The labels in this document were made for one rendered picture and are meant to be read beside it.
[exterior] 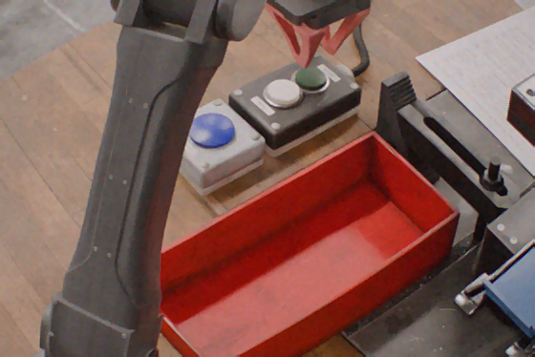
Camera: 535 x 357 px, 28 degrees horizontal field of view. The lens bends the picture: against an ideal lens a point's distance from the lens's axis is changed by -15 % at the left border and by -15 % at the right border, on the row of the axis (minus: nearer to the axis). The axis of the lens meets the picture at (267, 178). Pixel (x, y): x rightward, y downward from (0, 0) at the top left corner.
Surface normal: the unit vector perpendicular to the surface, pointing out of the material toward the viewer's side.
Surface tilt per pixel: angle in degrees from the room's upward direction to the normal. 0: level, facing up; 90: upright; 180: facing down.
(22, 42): 0
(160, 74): 54
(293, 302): 0
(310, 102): 0
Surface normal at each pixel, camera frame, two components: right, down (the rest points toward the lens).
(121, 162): -0.30, 0.14
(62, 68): 0.04, -0.68
